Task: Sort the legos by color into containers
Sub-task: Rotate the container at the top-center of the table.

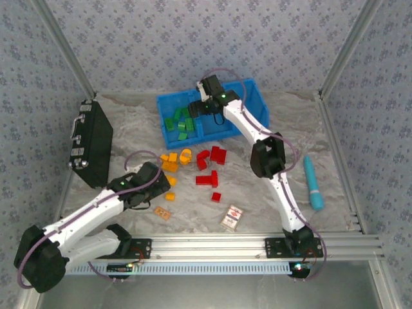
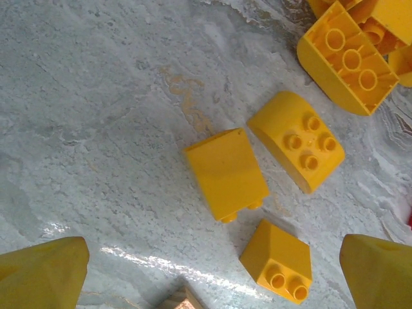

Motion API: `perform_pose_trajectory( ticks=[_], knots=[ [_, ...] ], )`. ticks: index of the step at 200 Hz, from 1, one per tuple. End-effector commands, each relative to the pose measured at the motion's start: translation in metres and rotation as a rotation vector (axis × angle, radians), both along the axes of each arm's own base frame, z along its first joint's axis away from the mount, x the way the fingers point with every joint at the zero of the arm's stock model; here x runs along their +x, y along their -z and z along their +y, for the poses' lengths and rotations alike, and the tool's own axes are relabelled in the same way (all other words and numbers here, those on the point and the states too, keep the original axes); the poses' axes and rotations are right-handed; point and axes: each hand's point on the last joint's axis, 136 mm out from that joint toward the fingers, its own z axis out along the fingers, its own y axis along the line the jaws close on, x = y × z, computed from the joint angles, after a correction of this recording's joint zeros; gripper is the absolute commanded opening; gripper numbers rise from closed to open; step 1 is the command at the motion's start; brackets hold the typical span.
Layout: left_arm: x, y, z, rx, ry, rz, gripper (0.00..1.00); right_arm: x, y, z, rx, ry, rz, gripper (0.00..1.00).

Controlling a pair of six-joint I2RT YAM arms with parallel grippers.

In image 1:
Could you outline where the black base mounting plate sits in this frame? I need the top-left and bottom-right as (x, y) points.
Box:
(265, 237), (324, 258)
(93, 238), (152, 259)

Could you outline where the small circuit board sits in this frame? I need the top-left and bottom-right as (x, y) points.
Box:
(107, 263), (135, 274)
(288, 261), (312, 278)

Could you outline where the large red lego brick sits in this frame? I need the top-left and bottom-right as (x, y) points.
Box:
(210, 145), (227, 165)

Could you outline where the blue three-compartment bin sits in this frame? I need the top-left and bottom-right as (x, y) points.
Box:
(156, 78), (270, 151)

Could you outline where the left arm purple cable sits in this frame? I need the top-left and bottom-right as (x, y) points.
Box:
(16, 150), (164, 290)

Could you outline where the aluminium mounting rail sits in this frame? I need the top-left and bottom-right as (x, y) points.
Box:
(33, 234), (386, 261)

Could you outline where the aluminium frame post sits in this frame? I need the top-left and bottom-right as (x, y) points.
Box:
(317, 0), (384, 99)
(32, 0), (97, 99)

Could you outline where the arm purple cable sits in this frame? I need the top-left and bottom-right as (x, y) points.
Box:
(199, 68), (328, 283)
(16, 150), (164, 290)

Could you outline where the light blue slotted cable duct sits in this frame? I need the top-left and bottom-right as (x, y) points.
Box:
(66, 261), (297, 276)

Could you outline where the aluminium side rail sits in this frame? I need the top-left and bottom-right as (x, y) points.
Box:
(50, 173), (77, 236)
(317, 91), (368, 235)

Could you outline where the black case with metal handle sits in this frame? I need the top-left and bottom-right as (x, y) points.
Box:
(69, 98), (114, 190)

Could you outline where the light blue cylindrical tube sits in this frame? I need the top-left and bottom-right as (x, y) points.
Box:
(303, 155), (325, 212)

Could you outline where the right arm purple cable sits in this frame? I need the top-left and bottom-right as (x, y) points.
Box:
(199, 68), (328, 283)

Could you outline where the orange flat tile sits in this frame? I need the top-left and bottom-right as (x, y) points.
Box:
(153, 205), (172, 221)

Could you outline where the aluminium lower frame rail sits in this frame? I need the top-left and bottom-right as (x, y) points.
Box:
(368, 259), (399, 309)
(17, 289), (44, 309)

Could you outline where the red and white card box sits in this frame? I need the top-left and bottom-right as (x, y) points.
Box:
(220, 204), (245, 232)

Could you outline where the red T-shaped lego piece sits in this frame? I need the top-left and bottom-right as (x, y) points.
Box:
(196, 170), (219, 188)

